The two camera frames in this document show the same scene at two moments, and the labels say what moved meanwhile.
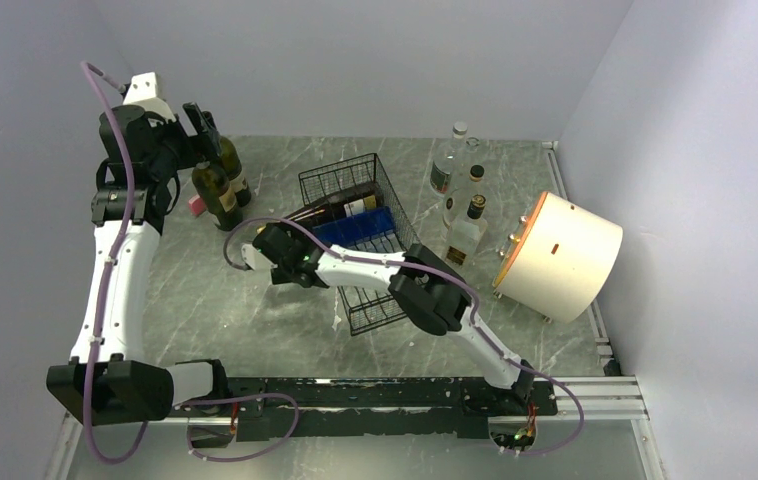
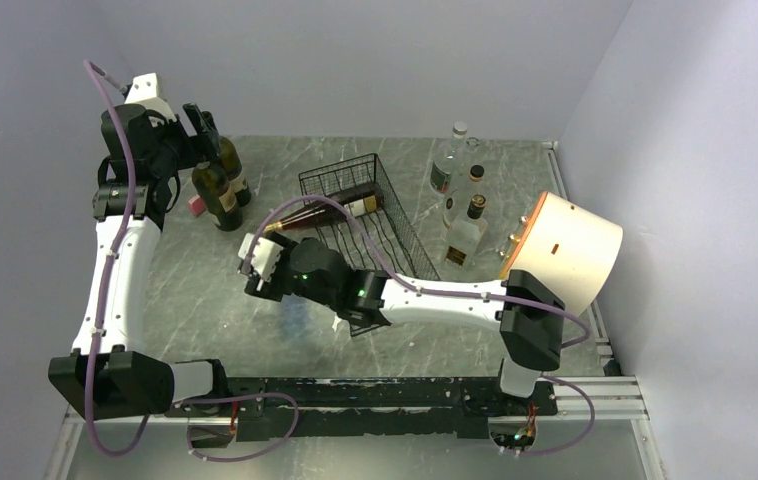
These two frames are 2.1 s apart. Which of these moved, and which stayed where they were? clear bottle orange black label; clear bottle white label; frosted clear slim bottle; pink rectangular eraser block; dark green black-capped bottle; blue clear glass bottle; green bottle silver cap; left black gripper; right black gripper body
Moved: blue clear glass bottle; right black gripper body; clear bottle white label
Stayed: pink rectangular eraser block; clear bottle orange black label; green bottle silver cap; dark green black-capped bottle; frosted clear slim bottle; left black gripper
